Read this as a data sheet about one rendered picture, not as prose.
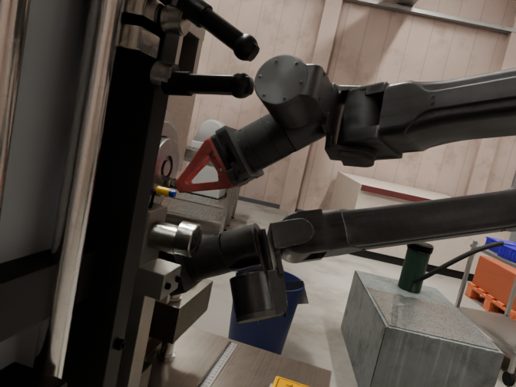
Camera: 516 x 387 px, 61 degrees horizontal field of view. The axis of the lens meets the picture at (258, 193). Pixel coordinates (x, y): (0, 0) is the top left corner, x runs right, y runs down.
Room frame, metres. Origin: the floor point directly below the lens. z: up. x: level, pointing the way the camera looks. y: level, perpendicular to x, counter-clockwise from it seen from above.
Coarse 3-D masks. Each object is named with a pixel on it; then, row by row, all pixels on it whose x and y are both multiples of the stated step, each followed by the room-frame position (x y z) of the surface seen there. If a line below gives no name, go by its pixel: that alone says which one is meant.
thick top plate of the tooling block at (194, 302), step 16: (192, 288) 0.74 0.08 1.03; (208, 288) 0.78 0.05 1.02; (160, 304) 0.65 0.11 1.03; (176, 304) 0.66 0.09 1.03; (192, 304) 0.71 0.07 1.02; (160, 320) 0.65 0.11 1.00; (176, 320) 0.65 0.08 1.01; (192, 320) 0.72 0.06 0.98; (160, 336) 0.65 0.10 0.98; (176, 336) 0.66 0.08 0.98
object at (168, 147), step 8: (160, 144) 0.53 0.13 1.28; (168, 144) 0.55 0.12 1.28; (176, 144) 0.57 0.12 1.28; (160, 152) 0.53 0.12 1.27; (168, 152) 0.55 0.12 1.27; (176, 152) 0.57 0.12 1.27; (160, 160) 0.53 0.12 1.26; (168, 160) 0.55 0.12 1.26; (176, 160) 0.58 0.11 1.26; (160, 168) 0.54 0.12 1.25; (168, 168) 0.56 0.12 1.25; (176, 168) 0.58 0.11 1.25; (160, 176) 0.54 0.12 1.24; (168, 176) 0.57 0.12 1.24; (160, 184) 0.54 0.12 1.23; (152, 192) 0.53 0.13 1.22
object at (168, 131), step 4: (164, 124) 0.55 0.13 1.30; (168, 124) 0.56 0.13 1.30; (164, 128) 0.55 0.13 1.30; (168, 128) 0.56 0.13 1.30; (172, 128) 0.58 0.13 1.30; (164, 132) 0.55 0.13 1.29; (168, 132) 0.57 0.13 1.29; (172, 132) 0.58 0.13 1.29; (176, 132) 0.59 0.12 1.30; (164, 136) 0.56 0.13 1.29; (168, 136) 0.57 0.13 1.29; (172, 136) 0.58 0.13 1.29; (176, 136) 0.59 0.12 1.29; (176, 140) 0.59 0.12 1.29; (156, 196) 0.56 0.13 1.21; (164, 196) 0.59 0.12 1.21; (156, 200) 0.57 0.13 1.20; (160, 200) 0.58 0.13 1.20
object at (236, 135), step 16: (224, 128) 0.50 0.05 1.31; (256, 128) 0.52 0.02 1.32; (272, 128) 0.52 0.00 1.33; (240, 144) 0.52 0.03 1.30; (256, 144) 0.52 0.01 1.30; (272, 144) 0.52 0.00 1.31; (288, 144) 0.52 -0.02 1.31; (240, 160) 0.50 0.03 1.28; (256, 160) 0.52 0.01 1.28; (272, 160) 0.53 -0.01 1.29; (240, 176) 0.50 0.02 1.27; (256, 176) 0.55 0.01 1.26
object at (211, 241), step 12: (204, 240) 0.59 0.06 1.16; (216, 240) 0.58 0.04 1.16; (204, 252) 0.58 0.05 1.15; (216, 252) 0.57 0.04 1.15; (180, 264) 0.57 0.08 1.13; (192, 264) 0.58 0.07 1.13; (204, 264) 0.57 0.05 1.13; (216, 264) 0.57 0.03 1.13; (192, 276) 0.58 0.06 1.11; (204, 276) 0.59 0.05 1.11; (180, 288) 0.56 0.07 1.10
